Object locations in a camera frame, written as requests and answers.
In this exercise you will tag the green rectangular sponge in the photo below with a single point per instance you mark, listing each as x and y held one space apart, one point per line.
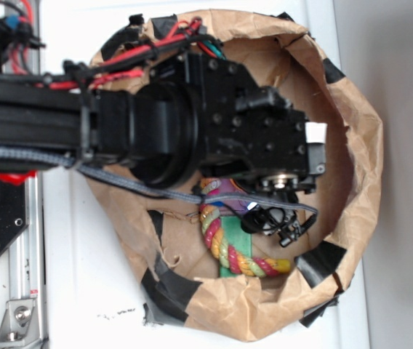
233 235

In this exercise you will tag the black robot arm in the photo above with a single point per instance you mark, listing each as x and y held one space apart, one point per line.
97 128

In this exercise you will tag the aluminium extrusion rail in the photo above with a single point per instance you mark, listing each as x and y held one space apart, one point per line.
27 270

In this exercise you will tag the brown paper bag container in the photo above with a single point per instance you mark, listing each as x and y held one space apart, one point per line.
162 239

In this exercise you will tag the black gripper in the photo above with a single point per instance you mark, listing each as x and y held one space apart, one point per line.
221 123

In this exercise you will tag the metal corner bracket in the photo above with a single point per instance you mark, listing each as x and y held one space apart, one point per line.
20 325

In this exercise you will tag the multicolour twisted rope toy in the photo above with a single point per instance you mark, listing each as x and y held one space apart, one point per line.
210 219

